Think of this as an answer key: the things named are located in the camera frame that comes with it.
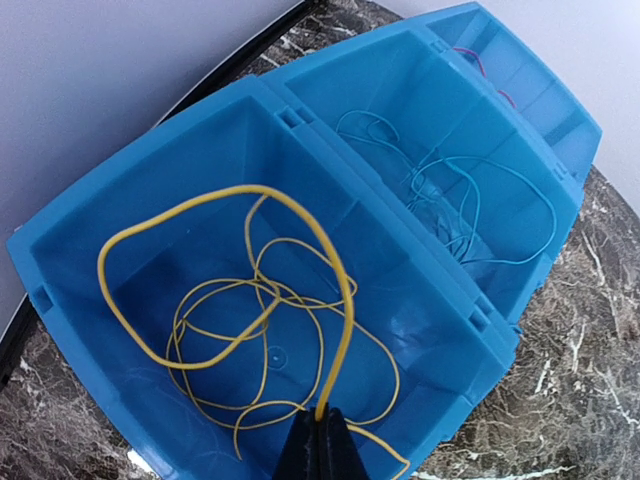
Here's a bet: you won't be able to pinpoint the blue three-compartment plastic bin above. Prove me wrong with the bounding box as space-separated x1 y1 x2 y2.
7 3 602 479

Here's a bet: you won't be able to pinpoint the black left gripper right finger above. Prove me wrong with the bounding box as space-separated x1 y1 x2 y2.
318 408 370 480

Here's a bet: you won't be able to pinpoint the yellow cable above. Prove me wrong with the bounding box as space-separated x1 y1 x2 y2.
164 237 401 461
96 184 412 480

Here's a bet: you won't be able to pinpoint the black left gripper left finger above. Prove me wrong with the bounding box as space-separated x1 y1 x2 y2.
272 408 320 480

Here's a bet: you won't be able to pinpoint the blue cable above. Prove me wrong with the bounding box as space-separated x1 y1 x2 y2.
334 108 481 261
404 155 557 266

